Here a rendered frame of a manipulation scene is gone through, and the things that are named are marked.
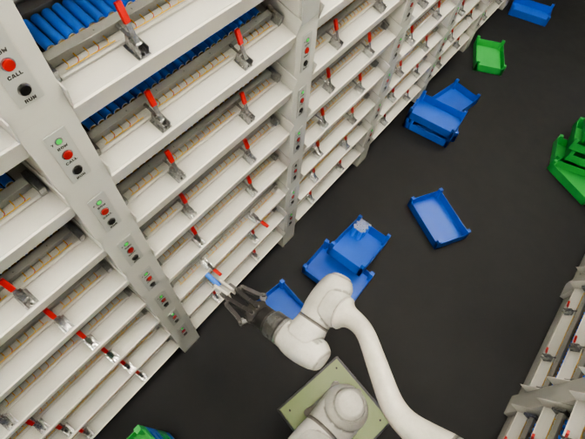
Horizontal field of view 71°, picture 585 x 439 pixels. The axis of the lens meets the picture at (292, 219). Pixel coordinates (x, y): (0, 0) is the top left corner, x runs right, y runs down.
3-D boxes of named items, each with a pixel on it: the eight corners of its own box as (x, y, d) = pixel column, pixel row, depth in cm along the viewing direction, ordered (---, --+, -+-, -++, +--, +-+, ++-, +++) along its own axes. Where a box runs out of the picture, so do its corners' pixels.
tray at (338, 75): (391, 43, 175) (408, 19, 162) (303, 124, 149) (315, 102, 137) (355, 12, 175) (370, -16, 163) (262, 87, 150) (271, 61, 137)
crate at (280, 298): (322, 329, 197) (325, 325, 190) (291, 358, 189) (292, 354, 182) (282, 284, 207) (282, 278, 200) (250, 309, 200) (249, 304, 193)
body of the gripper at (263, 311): (277, 306, 128) (255, 291, 132) (258, 327, 124) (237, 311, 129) (280, 317, 134) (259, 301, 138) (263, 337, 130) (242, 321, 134)
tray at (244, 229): (283, 198, 178) (289, 189, 169) (179, 302, 153) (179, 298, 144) (249, 166, 179) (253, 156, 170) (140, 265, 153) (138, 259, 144)
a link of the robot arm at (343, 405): (368, 412, 155) (385, 402, 137) (338, 452, 147) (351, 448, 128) (335, 380, 160) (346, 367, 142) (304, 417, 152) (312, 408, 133)
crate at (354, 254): (354, 224, 227) (359, 213, 221) (386, 245, 221) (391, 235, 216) (326, 253, 207) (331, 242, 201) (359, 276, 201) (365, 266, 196)
